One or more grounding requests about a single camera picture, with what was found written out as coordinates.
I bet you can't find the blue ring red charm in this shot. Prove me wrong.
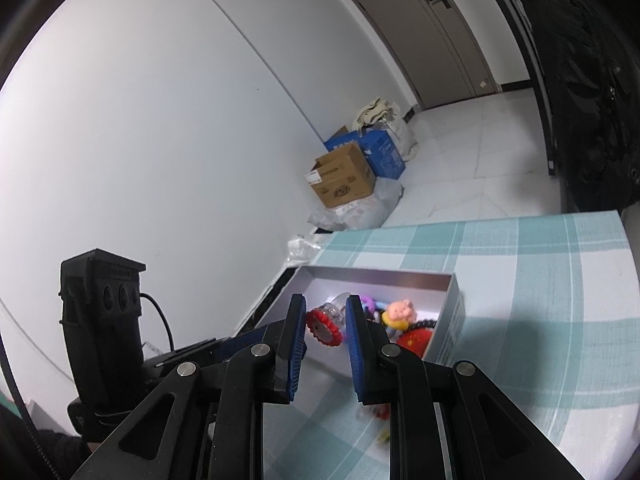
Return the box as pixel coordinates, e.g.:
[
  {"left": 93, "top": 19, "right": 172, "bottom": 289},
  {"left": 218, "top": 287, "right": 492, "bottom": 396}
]
[{"left": 396, "top": 328, "right": 434, "bottom": 359}]

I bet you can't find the dark bead bracelet with tassel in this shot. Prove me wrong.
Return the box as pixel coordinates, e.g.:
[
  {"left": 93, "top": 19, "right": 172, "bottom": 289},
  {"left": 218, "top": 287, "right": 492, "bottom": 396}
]
[{"left": 406, "top": 314, "right": 441, "bottom": 334}]

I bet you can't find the purple ring pig toy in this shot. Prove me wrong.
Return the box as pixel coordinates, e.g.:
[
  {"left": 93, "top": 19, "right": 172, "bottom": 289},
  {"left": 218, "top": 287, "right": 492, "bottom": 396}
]
[{"left": 360, "top": 296, "right": 418, "bottom": 332}]

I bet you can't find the red clear gear charm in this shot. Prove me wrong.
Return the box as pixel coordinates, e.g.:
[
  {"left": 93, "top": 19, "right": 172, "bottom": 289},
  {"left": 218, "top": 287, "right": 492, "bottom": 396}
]
[{"left": 306, "top": 292, "right": 349, "bottom": 347}]

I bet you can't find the silver phone box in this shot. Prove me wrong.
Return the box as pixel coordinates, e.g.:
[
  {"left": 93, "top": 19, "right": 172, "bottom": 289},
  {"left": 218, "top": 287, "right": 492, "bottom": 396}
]
[{"left": 248, "top": 266, "right": 465, "bottom": 377}]

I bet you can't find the teal checkered tablecloth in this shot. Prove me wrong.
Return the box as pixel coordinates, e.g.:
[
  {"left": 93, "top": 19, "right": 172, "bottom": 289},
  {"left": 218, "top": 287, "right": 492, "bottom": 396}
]
[{"left": 267, "top": 212, "right": 639, "bottom": 479}]

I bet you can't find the silver plastic parcel bag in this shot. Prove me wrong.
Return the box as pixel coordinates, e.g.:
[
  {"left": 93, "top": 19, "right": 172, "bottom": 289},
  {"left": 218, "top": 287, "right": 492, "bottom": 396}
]
[{"left": 286, "top": 234, "right": 324, "bottom": 268}]

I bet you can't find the grey plastic parcel bag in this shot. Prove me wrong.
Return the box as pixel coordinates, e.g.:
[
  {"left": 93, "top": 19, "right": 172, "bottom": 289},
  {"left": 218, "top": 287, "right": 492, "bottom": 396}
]
[{"left": 308, "top": 178, "right": 404, "bottom": 232}]

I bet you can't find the brown cardboard box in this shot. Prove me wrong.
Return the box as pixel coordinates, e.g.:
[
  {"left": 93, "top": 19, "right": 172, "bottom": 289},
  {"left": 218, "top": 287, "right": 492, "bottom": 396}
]
[{"left": 305, "top": 142, "right": 376, "bottom": 208}]

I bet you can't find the blue cardboard box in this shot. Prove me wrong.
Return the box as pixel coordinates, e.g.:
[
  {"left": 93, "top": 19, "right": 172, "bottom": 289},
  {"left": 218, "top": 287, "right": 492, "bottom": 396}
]
[{"left": 324, "top": 128, "right": 406, "bottom": 180}]

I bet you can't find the black coat rack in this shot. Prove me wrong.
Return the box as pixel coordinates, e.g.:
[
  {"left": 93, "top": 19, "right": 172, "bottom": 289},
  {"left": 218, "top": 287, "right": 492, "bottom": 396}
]
[{"left": 495, "top": 0, "right": 556, "bottom": 176}]

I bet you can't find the white sack with cloth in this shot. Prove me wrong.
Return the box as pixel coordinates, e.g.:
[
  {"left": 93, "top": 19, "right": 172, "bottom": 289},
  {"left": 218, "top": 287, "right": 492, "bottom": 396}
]
[{"left": 352, "top": 98, "right": 419, "bottom": 162}]

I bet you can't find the grey entrance door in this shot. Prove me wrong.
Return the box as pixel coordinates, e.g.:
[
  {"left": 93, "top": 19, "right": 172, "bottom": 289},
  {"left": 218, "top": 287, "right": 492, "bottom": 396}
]
[{"left": 352, "top": 0, "right": 498, "bottom": 110}]

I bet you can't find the black backpack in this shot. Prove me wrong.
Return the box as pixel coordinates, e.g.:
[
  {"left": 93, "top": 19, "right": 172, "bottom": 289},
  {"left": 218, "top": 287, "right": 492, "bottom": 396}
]
[{"left": 521, "top": 0, "right": 639, "bottom": 211}]

